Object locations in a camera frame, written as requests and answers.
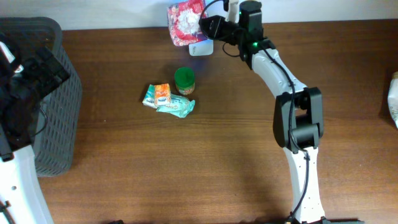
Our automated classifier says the red purple snack packet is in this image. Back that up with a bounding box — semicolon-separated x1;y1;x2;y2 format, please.
167;0;206;47

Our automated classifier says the green lid jar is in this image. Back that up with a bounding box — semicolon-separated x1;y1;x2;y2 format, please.
174;67;195;95

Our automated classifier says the orange tissue pack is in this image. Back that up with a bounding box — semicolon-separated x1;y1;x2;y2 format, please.
154;83;171;107

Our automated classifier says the teal wipes packet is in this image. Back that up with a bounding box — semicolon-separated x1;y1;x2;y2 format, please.
156;94;195;118

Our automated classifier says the teal tissue pack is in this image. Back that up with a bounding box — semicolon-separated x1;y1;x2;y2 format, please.
142;85;157;109

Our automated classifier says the white bamboo print tube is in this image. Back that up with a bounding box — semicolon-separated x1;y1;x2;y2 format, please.
387;72;398;126

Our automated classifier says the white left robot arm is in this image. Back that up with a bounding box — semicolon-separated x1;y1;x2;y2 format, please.
1;35;70;223

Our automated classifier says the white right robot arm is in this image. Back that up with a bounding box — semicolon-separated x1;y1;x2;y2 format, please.
198;1;326;223

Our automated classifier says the white barcode scanner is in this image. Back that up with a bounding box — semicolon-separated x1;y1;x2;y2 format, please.
188;40;214;57

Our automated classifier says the grey plastic mesh basket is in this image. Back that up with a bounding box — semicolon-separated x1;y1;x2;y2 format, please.
1;17;82;177

